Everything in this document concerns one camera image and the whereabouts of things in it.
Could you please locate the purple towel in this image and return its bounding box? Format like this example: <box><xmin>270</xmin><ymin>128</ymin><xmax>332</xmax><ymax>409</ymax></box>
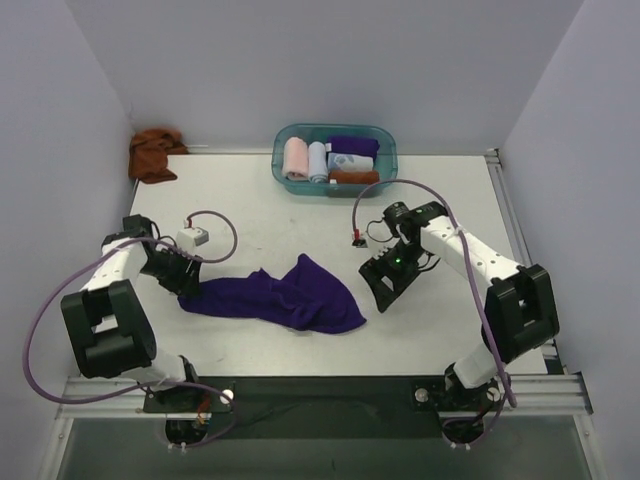
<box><xmin>178</xmin><ymin>254</ymin><xmax>366</xmax><ymax>335</ymax></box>
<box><xmin>326</xmin><ymin>136</ymin><xmax>380</xmax><ymax>158</ymax></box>

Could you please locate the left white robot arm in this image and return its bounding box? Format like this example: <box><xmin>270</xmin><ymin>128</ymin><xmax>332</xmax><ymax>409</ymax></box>
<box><xmin>60</xmin><ymin>215</ymin><xmax>209</xmax><ymax>412</ymax></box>

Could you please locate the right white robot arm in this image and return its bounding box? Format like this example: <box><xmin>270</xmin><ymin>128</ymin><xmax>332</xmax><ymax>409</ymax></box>
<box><xmin>359</xmin><ymin>201</ymin><xmax>559</xmax><ymax>410</ymax></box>

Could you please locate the brown rolled towel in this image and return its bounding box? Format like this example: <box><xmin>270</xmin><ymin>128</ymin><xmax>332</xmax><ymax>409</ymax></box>
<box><xmin>329</xmin><ymin>170</ymin><xmax>380</xmax><ymax>185</ymax></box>

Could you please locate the white patterned rolled towel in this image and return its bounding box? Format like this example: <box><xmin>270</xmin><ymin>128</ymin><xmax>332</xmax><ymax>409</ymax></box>
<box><xmin>327</xmin><ymin>152</ymin><xmax>374</xmax><ymax>172</ymax></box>

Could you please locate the brown crumpled towel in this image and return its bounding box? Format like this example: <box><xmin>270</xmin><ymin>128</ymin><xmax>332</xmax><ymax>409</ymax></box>
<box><xmin>128</xmin><ymin>128</ymin><xmax>189</xmax><ymax>184</ymax></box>

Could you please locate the teal plastic basket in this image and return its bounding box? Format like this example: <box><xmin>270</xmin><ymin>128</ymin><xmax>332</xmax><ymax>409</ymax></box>
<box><xmin>271</xmin><ymin>123</ymin><xmax>398</xmax><ymax>198</ymax></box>

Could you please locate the purple folded towel in basket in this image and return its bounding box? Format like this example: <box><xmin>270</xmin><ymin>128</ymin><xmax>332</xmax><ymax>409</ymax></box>
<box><xmin>326</xmin><ymin>136</ymin><xmax>380</xmax><ymax>158</ymax></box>

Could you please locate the light blue rolled towel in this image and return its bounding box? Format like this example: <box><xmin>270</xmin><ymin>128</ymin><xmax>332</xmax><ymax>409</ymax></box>
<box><xmin>308</xmin><ymin>141</ymin><xmax>329</xmax><ymax>183</ymax></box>

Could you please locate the pink rolled towel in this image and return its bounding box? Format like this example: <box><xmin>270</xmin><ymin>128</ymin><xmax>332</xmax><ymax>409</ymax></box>
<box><xmin>282</xmin><ymin>137</ymin><xmax>309</xmax><ymax>181</ymax></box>

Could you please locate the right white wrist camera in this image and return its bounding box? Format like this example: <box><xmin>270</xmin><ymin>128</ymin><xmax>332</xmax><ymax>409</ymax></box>
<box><xmin>367</xmin><ymin>239</ymin><xmax>396</xmax><ymax>259</ymax></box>

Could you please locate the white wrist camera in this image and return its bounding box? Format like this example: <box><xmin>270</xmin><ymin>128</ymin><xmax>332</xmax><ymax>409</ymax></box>
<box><xmin>175</xmin><ymin>227</ymin><xmax>209</xmax><ymax>250</ymax></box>
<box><xmin>367</xmin><ymin>239</ymin><xmax>396</xmax><ymax>259</ymax></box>

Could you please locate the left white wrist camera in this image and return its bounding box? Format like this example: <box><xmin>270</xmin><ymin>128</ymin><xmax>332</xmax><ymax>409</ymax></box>
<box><xmin>175</xmin><ymin>227</ymin><xmax>209</xmax><ymax>250</ymax></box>

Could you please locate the aluminium right side rail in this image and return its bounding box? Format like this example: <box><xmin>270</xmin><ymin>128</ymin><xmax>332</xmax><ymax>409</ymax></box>
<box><xmin>484</xmin><ymin>148</ymin><xmax>567</xmax><ymax>375</ymax></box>

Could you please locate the aluminium rail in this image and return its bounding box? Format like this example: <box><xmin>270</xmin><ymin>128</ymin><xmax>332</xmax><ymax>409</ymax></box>
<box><xmin>59</xmin><ymin>374</ymin><xmax>593</xmax><ymax>418</ymax></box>
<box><xmin>484</xmin><ymin>148</ymin><xmax>567</xmax><ymax>375</ymax></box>

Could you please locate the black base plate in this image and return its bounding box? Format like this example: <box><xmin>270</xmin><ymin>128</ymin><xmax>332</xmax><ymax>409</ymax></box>
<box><xmin>143</xmin><ymin>376</ymin><xmax>502</xmax><ymax>444</ymax></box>

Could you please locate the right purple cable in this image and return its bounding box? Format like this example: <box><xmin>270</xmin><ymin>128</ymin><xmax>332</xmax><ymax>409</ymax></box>
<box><xmin>352</xmin><ymin>179</ymin><xmax>519</xmax><ymax>446</ymax></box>

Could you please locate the aluminium front rail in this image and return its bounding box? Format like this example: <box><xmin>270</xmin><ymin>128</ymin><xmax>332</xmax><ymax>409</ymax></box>
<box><xmin>59</xmin><ymin>374</ymin><xmax>593</xmax><ymax>418</ymax></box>

